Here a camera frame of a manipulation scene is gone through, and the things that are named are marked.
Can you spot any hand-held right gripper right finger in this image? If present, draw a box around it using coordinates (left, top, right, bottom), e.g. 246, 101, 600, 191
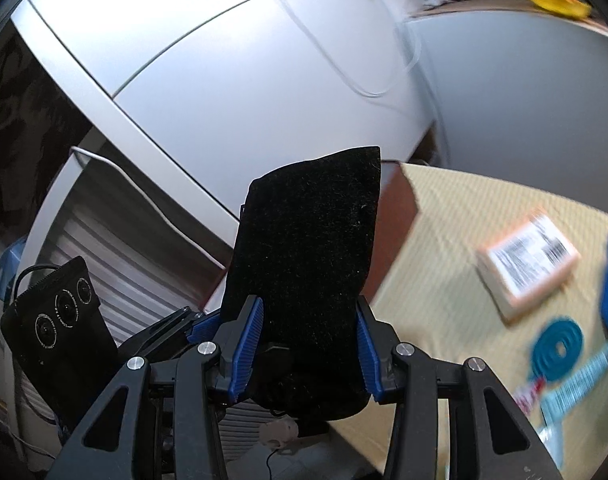
356, 296, 565, 480

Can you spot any red-brown cardboard box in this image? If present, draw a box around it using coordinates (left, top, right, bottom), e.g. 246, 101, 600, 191
202, 161, 419, 313

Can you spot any red and white packet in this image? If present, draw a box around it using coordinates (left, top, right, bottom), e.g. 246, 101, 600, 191
515, 377, 547, 413

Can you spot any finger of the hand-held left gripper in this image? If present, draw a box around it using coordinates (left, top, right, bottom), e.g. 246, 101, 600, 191
118, 306, 224, 366

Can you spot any white corner conduit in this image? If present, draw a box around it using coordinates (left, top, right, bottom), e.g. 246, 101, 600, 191
394, 15, 451, 163

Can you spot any black cloth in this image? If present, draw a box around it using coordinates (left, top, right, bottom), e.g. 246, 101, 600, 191
219, 146, 382, 422

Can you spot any yellow plastic object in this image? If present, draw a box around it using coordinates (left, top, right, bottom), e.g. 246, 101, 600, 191
518, 0, 592, 21

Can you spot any teal collapsible funnel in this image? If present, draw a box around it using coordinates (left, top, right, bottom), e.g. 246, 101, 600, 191
528, 314, 585, 387

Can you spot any striped yellow tablecloth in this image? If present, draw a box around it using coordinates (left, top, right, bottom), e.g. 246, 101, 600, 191
329, 162, 608, 480

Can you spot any white ribbed radiator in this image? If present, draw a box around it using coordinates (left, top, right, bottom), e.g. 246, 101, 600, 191
31, 200, 285, 461

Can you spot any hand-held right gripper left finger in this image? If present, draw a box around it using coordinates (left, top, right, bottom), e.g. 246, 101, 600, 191
46, 296, 264, 480

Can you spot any white labelled package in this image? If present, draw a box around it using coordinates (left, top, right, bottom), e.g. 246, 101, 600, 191
475, 210, 582, 327

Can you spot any white round adapter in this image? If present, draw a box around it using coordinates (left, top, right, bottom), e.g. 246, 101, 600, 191
261, 420, 300, 453

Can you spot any dark patterned cloth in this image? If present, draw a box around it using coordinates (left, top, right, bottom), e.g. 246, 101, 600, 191
0, 30, 92, 241

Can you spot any light blue tube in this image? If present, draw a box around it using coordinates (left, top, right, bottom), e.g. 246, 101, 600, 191
538, 345, 608, 467

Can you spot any white wall cable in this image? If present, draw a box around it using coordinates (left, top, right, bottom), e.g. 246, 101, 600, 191
279, 0, 425, 98

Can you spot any white radiator cable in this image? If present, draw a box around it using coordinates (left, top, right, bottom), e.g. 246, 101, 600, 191
70, 146, 222, 266

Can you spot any blue plastic object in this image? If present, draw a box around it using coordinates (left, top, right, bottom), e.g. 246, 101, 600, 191
0, 239, 26, 306

